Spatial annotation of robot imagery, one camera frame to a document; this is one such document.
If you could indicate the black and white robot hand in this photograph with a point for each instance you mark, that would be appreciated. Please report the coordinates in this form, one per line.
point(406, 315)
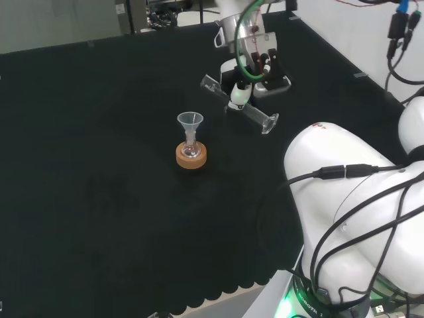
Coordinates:
point(270, 74)

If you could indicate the grey cloth clip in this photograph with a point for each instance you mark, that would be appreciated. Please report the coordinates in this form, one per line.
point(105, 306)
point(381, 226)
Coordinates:
point(360, 75)
point(294, 17)

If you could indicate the black bench cloth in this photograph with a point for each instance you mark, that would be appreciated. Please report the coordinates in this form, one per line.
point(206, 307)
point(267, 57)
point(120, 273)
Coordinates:
point(99, 165)

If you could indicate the grey cabinet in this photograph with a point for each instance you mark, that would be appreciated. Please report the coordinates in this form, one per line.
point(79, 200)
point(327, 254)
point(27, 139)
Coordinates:
point(130, 16)

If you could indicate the clear graduated cylinder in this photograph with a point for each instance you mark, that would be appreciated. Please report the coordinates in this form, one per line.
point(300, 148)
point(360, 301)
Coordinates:
point(256, 116)

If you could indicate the silver usb plug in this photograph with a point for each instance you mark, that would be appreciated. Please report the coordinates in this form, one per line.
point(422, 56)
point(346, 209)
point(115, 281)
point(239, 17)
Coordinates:
point(379, 308)

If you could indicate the clear plastic funnel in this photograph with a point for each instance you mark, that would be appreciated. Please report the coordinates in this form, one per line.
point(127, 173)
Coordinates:
point(189, 120)

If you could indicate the small round-bottom glass flask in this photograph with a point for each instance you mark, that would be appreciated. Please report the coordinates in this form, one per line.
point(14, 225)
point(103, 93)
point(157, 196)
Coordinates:
point(191, 150)

